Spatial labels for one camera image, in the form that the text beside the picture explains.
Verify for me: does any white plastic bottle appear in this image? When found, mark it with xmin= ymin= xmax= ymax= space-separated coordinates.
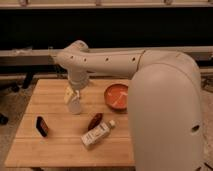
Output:
xmin=81 ymin=120 xmax=116 ymax=148

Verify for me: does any white ceramic cup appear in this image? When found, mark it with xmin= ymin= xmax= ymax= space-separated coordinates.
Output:
xmin=67 ymin=99 xmax=82 ymax=115

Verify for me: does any brown oval object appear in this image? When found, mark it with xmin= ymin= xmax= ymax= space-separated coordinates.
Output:
xmin=88 ymin=113 xmax=103 ymax=130

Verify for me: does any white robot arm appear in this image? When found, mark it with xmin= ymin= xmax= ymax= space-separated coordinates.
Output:
xmin=56 ymin=40 xmax=204 ymax=171

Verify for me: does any black rectangular block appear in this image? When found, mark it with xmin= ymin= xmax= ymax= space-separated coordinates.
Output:
xmin=36 ymin=116 xmax=49 ymax=137

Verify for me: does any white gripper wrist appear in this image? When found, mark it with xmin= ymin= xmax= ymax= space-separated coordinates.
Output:
xmin=64 ymin=77 xmax=89 ymax=104

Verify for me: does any wooden table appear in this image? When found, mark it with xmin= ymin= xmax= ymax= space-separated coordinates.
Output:
xmin=5 ymin=79 xmax=134 ymax=167

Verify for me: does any orange bowl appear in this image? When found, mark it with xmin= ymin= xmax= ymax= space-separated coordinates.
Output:
xmin=104 ymin=84 xmax=128 ymax=110

